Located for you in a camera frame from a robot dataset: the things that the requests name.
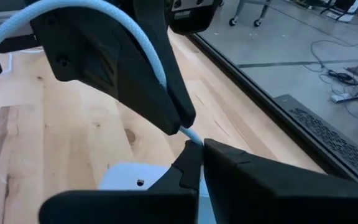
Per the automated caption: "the black power adapter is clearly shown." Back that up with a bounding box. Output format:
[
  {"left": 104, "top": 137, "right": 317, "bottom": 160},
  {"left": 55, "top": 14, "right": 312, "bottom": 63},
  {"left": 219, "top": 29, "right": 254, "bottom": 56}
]
[{"left": 327, "top": 68, "right": 358, "bottom": 87}]

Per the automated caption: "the grey power strip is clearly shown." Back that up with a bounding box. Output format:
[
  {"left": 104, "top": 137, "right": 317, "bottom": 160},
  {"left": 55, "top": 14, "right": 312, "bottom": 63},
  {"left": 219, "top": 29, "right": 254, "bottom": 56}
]
[{"left": 330, "top": 89, "right": 358, "bottom": 104}]

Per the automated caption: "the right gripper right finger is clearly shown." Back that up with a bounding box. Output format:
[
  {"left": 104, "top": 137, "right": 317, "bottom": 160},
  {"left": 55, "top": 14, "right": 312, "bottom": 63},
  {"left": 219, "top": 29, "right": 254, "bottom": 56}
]
[{"left": 203, "top": 138, "right": 358, "bottom": 224}]

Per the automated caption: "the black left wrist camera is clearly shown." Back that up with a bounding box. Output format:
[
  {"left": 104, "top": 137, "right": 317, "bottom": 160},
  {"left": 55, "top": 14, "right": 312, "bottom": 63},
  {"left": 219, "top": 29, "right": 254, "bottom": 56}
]
[{"left": 166, "top": 0, "right": 221, "bottom": 35}]

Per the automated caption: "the grey cart leg with caster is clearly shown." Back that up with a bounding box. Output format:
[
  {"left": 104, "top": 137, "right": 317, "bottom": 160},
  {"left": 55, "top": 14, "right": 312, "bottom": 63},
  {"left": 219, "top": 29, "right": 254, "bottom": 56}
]
[
  {"left": 252, "top": 0, "right": 273, "bottom": 28},
  {"left": 227, "top": 0, "right": 245, "bottom": 27}
]

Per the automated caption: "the black perforated computer case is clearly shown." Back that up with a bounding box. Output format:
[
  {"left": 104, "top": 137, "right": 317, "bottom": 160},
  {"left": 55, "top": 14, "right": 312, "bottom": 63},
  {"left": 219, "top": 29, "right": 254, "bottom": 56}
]
[{"left": 273, "top": 94, "right": 358, "bottom": 188}]

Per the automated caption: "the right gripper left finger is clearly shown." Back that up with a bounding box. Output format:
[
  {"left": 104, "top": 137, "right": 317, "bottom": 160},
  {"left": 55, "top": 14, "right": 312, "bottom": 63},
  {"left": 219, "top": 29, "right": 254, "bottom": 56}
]
[{"left": 38, "top": 139, "right": 203, "bottom": 224}]

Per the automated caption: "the white square power strip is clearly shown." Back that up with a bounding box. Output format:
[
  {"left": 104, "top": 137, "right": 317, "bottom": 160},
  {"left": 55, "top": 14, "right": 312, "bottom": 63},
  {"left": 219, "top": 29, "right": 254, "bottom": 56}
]
[{"left": 98, "top": 162, "right": 213, "bottom": 224}]

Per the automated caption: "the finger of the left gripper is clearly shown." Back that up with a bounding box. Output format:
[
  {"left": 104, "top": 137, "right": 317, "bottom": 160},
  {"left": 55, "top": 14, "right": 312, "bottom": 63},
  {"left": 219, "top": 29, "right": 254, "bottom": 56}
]
[
  {"left": 133, "top": 0, "right": 197, "bottom": 129},
  {"left": 29, "top": 5, "right": 182, "bottom": 136}
]

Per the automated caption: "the thin dark cable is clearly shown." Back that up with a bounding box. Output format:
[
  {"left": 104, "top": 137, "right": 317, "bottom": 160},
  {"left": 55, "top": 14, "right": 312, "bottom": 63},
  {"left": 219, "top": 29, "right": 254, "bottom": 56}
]
[{"left": 302, "top": 21, "right": 358, "bottom": 94}]

